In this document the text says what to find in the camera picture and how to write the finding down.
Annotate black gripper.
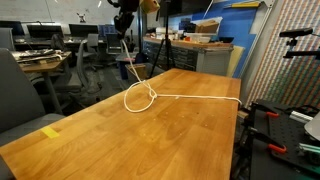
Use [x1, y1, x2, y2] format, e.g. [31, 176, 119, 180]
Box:
[113, 0, 142, 40]

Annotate white rope with black end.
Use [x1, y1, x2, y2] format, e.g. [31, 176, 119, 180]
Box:
[120, 38, 243, 114]

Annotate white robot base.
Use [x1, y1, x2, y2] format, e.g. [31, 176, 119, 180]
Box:
[303, 111, 320, 141]

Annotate black office chair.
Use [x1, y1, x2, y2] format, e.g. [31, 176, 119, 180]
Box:
[105, 33, 124, 56]

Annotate black tripod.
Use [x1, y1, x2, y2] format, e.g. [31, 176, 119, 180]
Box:
[148, 0, 177, 79]

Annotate grey bin with cardboard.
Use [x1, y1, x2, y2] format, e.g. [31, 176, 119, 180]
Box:
[124, 62, 166, 86]

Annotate grey mesh office chair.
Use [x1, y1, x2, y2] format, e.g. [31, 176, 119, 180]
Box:
[74, 39, 101, 101]

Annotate dark office chair with jacket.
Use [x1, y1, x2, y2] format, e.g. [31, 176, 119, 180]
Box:
[50, 33, 67, 52]

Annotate cardboard box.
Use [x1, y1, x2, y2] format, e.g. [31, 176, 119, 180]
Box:
[194, 19, 220, 34]

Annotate cluttered wooden desk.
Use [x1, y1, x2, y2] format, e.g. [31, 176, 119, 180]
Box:
[11, 49, 73, 116]

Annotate grey drawer workbench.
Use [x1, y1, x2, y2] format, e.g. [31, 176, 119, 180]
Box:
[142, 36, 234, 77]

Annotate beige leaning board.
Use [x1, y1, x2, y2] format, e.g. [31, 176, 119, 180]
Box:
[226, 45, 245, 78]

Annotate yellow spirit level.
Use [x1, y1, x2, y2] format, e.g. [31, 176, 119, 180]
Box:
[231, 1, 261, 8]

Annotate yellow tape strip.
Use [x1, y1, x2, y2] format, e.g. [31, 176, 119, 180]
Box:
[40, 125, 61, 139]

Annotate grey padded office chair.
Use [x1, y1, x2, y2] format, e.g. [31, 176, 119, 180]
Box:
[0, 48, 66, 180]

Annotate multicolour patterned panel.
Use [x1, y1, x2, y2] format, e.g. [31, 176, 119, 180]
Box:
[246, 0, 320, 109]

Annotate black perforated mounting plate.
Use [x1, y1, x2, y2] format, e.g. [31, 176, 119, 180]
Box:
[249, 98, 320, 176]

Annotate silver aluminium extrusion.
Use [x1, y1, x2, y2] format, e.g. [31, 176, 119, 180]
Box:
[289, 110, 315, 125]

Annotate green extrusion piece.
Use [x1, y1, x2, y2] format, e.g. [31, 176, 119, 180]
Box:
[298, 142, 320, 158]

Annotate black camera cable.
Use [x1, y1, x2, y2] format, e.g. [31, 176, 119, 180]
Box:
[106, 0, 122, 9]

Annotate white diagonal rail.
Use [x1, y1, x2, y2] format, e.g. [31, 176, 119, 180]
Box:
[238, 0, 278, 79]

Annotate black camera on stand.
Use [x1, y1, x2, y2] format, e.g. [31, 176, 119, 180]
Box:
[279, 27, 320, 61]

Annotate orange-handled black clamp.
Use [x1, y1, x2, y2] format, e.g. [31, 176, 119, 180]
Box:
[246, 126, 288, 155]
[251, 101, 280, 119]

